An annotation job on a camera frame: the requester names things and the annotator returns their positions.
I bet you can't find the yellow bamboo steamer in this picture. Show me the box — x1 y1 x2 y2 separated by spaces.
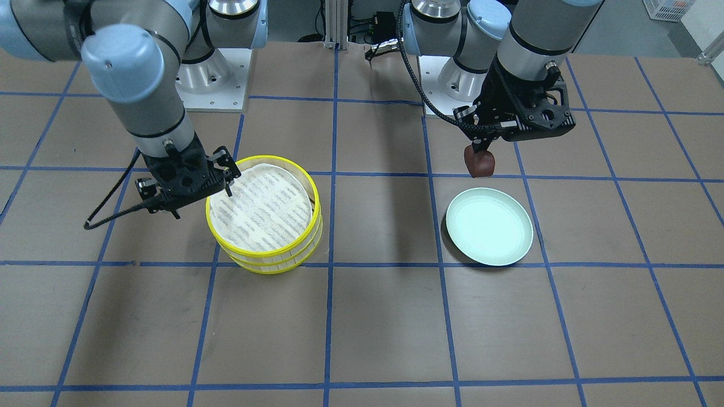
221 225 324 275
206 155 323 265

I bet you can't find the light green plate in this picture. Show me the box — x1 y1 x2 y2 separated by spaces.
445 187 534 266

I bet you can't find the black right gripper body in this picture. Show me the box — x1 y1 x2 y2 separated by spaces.
135 136 241 219

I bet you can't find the white steamer cloth liner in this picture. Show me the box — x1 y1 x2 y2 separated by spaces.
209 164 313 252

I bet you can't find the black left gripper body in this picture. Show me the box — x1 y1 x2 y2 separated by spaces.
454 57 576 153

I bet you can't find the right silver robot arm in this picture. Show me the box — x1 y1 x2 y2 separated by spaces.
2 1 268 217

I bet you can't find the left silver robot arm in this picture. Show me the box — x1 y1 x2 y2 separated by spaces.
397 1 600 157

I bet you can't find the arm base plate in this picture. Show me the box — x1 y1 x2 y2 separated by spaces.
419 56 486 118
175 49 253 113

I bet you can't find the aluminium frame post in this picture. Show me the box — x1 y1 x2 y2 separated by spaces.
323 0 351 51

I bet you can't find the brown steamed bun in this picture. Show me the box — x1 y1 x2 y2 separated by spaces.
464 146 495 178

